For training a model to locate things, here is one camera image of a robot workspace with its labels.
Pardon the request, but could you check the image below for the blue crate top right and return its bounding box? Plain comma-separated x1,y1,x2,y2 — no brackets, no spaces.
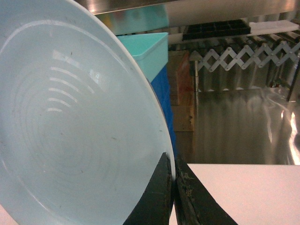
151,65,178,158

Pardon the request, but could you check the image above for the teal plastic box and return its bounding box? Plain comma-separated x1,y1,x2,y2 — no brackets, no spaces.
118,32,168,82

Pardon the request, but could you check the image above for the metal scissor conveyor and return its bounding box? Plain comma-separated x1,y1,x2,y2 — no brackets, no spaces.
189,41,300,72

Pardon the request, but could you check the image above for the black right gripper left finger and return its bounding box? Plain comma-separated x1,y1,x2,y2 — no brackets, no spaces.
124,153,173,225

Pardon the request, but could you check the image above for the white folded cloth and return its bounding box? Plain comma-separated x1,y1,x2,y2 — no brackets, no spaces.
249,20,299,33

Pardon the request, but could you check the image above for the brown cardboard sheet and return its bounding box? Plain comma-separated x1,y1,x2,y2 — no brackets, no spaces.
167,51,194,132

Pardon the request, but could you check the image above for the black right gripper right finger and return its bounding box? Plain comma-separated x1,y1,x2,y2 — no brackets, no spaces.
174,157,237,225

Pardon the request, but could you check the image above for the black grid tray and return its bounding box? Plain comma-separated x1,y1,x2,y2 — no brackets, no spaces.
182,19,251,41

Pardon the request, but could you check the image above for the light blue round tray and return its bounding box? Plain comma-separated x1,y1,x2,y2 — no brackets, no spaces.
0,0,175,225

